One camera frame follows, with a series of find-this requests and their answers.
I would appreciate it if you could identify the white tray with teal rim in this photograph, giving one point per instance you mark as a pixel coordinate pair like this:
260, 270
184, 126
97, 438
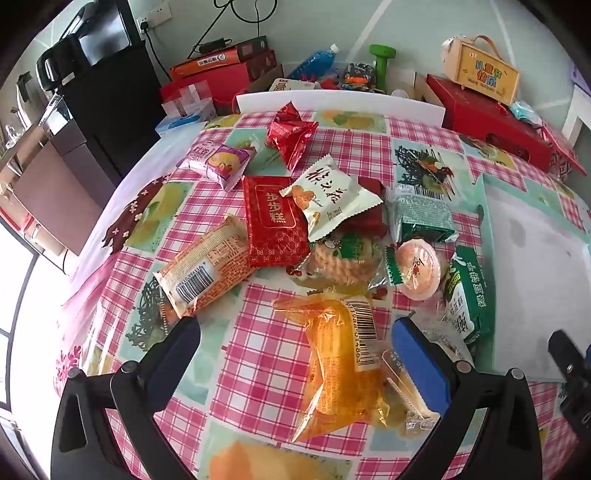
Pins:
531, 277

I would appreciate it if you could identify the open cardboard box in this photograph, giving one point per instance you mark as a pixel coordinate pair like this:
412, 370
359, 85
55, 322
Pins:
422, 87

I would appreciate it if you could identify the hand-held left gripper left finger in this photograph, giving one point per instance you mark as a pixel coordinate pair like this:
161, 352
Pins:
180, 341

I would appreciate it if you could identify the orange carton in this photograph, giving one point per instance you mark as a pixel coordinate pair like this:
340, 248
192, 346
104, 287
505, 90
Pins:
207, 62

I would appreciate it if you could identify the white wall socket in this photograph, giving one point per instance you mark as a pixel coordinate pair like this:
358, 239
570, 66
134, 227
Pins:
159, 16

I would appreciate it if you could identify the clear plastic box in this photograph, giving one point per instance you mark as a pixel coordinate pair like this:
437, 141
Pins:
189, 104

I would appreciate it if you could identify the black power adapter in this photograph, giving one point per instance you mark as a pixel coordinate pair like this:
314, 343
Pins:
214, 45

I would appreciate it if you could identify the orange and red boxes stack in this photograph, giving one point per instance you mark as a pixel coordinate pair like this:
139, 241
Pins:
217, 87

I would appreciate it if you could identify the small red foil packet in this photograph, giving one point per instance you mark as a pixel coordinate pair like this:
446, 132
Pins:
286, 113

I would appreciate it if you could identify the yellow transparent snack packet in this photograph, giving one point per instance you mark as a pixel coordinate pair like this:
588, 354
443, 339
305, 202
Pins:
337, 360

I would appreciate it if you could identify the large red foil packet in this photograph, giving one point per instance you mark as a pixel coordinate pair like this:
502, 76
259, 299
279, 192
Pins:
291, 138

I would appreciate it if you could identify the red rectangular cake packet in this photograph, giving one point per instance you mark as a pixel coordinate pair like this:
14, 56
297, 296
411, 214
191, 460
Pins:
272, 226

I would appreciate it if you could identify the green dumbbell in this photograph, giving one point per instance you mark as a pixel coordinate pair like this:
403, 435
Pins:
383, 62

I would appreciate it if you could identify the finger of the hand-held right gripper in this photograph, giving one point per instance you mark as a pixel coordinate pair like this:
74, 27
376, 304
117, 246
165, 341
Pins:
564, 357
588, 359

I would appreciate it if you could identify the black cabinet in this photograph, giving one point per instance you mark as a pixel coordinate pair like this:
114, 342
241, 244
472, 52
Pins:
111, 106

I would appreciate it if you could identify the pink checkered tablecloth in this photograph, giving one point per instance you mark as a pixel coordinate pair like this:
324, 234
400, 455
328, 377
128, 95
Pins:
258, 332

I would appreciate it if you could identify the red patterned box lid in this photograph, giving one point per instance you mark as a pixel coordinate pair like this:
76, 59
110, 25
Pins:
565, 152

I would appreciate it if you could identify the orange jelly cup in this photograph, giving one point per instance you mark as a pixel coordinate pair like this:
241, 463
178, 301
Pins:
418, 270

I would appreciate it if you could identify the green and white biscuit packet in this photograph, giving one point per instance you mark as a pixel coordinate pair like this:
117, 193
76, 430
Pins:
466, 295

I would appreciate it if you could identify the light blue wipes pack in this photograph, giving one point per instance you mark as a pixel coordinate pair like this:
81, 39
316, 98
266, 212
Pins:
526, 113

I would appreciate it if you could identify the small dark red box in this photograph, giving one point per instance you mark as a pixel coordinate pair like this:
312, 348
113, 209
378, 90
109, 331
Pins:
371, 219

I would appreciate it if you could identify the pink snack packet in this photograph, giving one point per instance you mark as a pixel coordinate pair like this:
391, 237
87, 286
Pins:
217, 161

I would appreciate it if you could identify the clear egg roll packet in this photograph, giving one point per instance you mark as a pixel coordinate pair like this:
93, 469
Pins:
344, 258

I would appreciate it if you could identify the brown wooden furniture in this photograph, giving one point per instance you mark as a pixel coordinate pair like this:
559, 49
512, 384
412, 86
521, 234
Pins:
46, 194

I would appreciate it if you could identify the small clear cake packet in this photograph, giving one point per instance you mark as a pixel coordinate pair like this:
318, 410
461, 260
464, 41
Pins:
406, 390

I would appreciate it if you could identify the black and orange toy bundle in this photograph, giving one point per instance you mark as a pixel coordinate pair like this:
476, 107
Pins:
358, 74

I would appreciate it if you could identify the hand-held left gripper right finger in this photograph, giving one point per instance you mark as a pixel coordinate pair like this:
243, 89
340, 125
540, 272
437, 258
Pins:
418, 355

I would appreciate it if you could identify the red gift box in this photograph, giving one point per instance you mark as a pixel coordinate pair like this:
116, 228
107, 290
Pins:
485, 120

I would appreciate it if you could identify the blue bottle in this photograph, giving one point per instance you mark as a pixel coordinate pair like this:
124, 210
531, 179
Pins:
314, 62

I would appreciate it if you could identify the small white yellow box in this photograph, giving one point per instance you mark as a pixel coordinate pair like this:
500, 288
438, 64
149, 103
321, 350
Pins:
288, 85

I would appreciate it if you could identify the blue tissue pack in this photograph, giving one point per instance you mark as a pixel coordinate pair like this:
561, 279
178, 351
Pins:
173, 124

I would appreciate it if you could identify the white snack packet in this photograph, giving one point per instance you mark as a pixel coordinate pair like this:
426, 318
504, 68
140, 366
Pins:
328, 194

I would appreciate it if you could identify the dark green snack packet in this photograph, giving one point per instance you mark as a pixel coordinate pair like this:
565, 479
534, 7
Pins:
420, 217

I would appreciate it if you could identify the purple plastic basket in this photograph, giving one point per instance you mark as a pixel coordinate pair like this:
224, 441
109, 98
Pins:
582, 74

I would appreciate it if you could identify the black appliance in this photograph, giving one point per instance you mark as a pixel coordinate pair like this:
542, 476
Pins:
69, 55

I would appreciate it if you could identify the orange biscuit packet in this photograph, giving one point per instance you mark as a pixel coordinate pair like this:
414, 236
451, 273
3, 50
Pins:
212, 267

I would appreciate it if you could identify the white shelf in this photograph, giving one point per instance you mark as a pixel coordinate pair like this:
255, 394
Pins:
579, 106

